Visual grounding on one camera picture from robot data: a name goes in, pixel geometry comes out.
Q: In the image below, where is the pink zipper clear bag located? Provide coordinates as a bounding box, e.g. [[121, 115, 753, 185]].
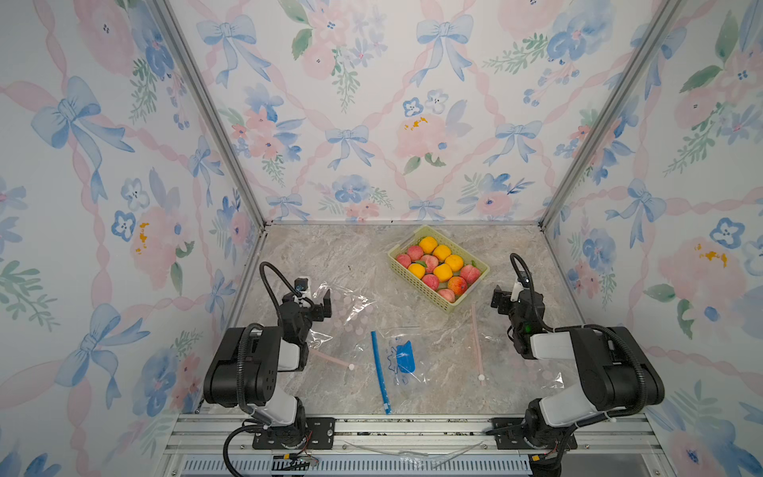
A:
[[468, 304, 565, 395], [307, 282, 376, 373]]

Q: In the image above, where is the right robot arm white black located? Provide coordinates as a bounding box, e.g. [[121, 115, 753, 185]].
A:
[[487, 287, 666, 449]]

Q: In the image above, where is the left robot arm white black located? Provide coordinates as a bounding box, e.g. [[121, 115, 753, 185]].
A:
[[203, 291, 336, 452]]

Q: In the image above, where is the pink peach right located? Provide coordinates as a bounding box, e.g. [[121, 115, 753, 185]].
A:
[[460, 264, 482, 286]]

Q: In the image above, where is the pink peach bottom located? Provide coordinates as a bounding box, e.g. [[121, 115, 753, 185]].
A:
[[437, 288, 457, 303]]

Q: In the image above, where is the pink peach lower centre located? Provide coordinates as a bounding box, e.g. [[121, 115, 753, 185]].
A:
[[421, 273, 440, 291]]

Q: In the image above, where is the pink peach green leaf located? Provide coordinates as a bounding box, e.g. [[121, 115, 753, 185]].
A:
[[418, 254, 440, 274]]

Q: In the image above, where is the blue zipper clear bag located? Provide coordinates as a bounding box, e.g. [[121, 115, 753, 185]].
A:
[[371, 327, 435, 415]]

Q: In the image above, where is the pink peach upper left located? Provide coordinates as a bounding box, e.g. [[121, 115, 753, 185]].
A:
[[407, 244, 425, 262]]

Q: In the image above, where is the light green plastic basket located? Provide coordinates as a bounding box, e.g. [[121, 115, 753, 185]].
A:
[[387, 226, 490, 313]]

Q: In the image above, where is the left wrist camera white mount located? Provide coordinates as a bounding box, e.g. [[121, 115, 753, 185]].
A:
[[294, 277, 311, 295]]

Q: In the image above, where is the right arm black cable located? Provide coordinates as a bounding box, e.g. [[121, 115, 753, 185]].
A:
[[509, 252, 650, 419]]

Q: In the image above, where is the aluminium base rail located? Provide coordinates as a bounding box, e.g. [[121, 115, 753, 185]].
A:
[[154, 415, 677, 476]]

